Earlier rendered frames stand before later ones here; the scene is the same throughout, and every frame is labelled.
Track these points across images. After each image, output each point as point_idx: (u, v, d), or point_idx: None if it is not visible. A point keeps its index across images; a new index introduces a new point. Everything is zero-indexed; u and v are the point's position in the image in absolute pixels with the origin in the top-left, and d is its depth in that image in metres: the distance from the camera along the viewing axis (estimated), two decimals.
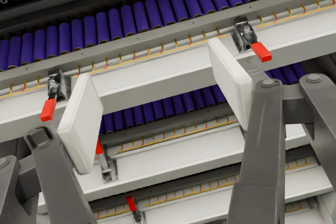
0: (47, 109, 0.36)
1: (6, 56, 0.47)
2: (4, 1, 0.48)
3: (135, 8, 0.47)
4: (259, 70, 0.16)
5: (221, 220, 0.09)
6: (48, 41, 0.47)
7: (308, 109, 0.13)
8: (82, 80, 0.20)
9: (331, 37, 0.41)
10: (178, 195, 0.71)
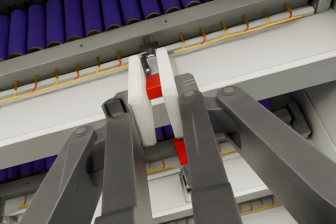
0: None
1: None
2: None
3: (11, 20, 0.33)
4: (192, 80, 0.17)
5: (221, 220, 0.09)
6: None
7: (224, 120, 0.14)
8: (134, 60, 0.20)
9: (286, 73, 0.27)
10: None
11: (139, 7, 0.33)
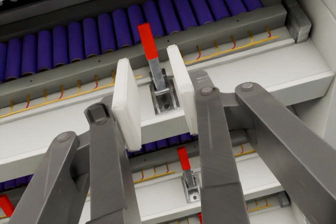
0: None
1: None
2: None
3: (38, 39, 0.39)
4: (207, 77, 0.17)
5: (221, 220, 0.09)
6: None
7: (243, 116, 0.14)
8: (123, 64, 0.20)
9: (271, 94, 0.32)
10: None
11: None
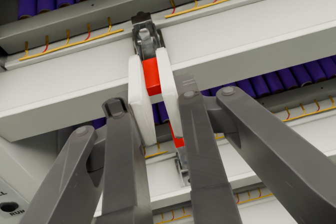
0: (155, 75, 0.20)
1: None
2: None
3: None
4: (192, 80, 0.17)
5: (221, 220, 0.09)
6: None
7: (224, 120, 0.14)
8: (134, 60, 0.20)
9: None
10: (251, 196, 0.56)
11: None
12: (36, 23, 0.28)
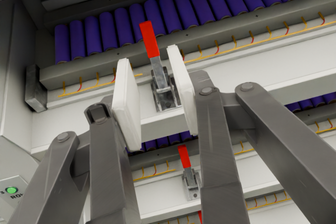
0: (149, 32, 0.30)
1: (82, 40, 0.38)
2: None
3: None
4: (207, 77, 0.17)
5: (221, 220, 0.09)
6: (135, 22, 0.38)
7: (243, 116, 0.14)
8: (123, 64, 0.20)
9: None
10: (248, 206, 0.63)
11: None
12: (72, 67, 0.35)
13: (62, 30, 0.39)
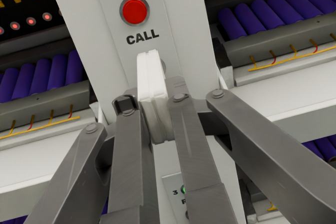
0: None
1: None
2: None
3: None
4: (183, 83, 0.17)
5: (221, 220, 0.09)
6: None
7: (214, 122, 0.14)
8: (143, 58, 0.20)
9: None
10: None
11: None
12: None
13: None
